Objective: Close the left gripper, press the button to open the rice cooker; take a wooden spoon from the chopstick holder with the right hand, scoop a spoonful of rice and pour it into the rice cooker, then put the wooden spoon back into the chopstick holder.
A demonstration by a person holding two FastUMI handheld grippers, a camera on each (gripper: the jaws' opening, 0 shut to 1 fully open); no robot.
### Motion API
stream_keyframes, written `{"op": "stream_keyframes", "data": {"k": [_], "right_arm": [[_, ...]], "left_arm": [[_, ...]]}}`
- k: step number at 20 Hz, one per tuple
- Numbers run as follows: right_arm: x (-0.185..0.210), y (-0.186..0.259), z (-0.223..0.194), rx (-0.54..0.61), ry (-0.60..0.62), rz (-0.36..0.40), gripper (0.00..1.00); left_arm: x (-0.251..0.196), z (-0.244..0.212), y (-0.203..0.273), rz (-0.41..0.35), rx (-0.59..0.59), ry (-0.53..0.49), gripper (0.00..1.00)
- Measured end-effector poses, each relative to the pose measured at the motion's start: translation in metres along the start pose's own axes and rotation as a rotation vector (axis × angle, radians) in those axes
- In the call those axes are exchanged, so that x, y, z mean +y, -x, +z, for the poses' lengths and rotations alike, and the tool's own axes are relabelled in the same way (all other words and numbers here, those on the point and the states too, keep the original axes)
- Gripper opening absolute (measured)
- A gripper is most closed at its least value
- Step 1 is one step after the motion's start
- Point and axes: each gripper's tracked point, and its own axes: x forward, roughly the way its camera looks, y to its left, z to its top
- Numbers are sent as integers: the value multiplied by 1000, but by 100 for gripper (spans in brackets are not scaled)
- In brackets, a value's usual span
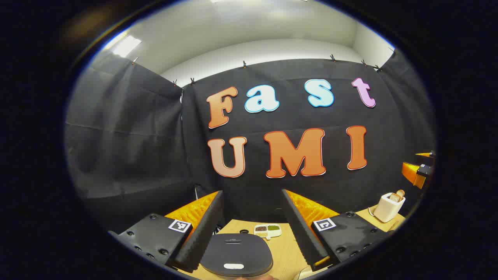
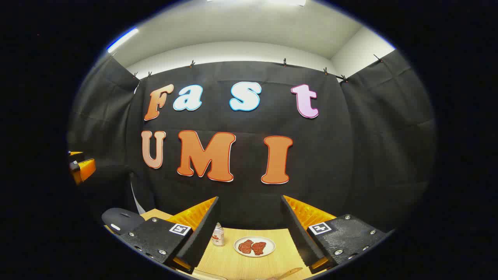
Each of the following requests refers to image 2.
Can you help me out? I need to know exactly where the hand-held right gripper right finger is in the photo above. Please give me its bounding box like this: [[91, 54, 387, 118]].
[[281, 195, 389, 275]]

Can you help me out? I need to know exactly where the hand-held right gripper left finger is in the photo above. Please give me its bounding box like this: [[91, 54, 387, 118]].
[[118, 196, 220, 275]]

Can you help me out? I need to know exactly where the wooden spoon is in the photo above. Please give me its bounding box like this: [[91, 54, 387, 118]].
[[272, 267, 303, 280]]

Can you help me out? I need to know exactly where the black rice cooker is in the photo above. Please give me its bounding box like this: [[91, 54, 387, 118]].
[[102, 208, 146, 236]]

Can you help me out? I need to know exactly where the small clear drink bottle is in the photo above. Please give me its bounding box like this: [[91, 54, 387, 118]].
[[212, 223, 225, 247]]

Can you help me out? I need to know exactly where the white round plate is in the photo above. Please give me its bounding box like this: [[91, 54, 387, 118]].
[[234, 236, 276, 258]]

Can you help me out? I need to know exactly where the black backdrop cloth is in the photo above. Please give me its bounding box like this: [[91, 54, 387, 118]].
[[67, 49, 436, 234]]

